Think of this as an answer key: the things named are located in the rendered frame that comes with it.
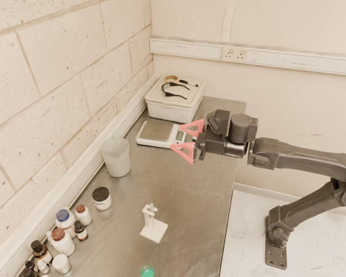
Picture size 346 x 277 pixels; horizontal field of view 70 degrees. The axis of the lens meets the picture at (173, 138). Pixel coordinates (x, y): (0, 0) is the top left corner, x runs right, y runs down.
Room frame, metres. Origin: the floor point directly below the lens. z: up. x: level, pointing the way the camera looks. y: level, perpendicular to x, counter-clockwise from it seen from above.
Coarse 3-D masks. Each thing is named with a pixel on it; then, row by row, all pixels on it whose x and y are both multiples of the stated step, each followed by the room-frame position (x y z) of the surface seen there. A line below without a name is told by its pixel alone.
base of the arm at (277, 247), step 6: (270, 234) 0.47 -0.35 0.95; (288, 234) 0.45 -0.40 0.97; (270, 240) 0.46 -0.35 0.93; (276, 240) 0.44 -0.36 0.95; (282, 240) 0.44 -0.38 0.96; (270, 246) 0.44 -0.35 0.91; (276, 246) 0.44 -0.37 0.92; (282, 246) 0.44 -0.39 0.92; (276, 252) 0.42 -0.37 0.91; (282, 252) 0.42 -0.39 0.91; (270, 258) 0.40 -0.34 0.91; (276, 258) 0.40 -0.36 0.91; (282, 258) 0.40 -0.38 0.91; (270, 264) 0.38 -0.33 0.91; (276, 264) 0.38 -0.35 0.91; (282, 264) 0.38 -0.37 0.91
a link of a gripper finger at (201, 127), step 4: (200, 120) 0.62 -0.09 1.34; (184, 124) 0.63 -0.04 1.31; (188, 124) 0.62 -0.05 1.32; (192, 124) 0.62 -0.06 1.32; (196, 124) 0.62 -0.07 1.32; (200, 124) 0.61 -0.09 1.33; (180, 128) 0.63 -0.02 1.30; (184, 128) 0.63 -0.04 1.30; (200, 128) 0.61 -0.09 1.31; (204, 128) 0.61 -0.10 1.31; (188, 132) 0.62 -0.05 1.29; (192, 132) 0.62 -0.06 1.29; (196, 132) 0.63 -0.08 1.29; (204, 132) 0.62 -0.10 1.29; (196, 136) 0.62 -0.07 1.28
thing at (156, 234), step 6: (144, 210) 0.51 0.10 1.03; (156, 210) 0.51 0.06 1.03; (144, 216) 0.52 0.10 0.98; (150, 222) 0.54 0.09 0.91; (156, 222) 0.54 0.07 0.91; (162, 222) 0.54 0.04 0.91; (144, 228) 0.52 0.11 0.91; (150, 228) 0.52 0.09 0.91; (156, 228) 0.52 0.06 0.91; (162, 228) 0.52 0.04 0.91; (144, 234) 0.49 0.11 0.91; (150, 234) 0.49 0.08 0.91; (156, 234) 0.49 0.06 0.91; (162, 234) 0.49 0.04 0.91; (156, 240) 0.47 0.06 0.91
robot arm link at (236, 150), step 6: (228, 138) 0.54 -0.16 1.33; (228, 144) 0.52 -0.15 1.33; (234, 144) 0.52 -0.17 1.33; (240, 144) 0.52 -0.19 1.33; (246, 144) 0.52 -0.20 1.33; (228, 150) 0.51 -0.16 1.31; (234, 150) 0.51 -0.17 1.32; (240, 150) 0.50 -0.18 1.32; (246, 150) 0.52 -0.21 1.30; (228, 156) 0.52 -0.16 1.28; (234, 156) 0.51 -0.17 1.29; (240, 156) 0.50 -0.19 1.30
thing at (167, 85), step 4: (164, 84) 1.37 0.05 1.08; (168, 84) 1.40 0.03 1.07; (172, 84) 1.40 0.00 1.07; (176, 84) 1.40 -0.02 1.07; (164, 88) 1.38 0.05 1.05; (188, 88) 1.38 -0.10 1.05; (164, 92) 1.28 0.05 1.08; (168, 92) 1.27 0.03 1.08; (164, 96) 1.28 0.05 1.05; (168, 96) 1.27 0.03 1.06; (180, 96) 1.26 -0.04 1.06
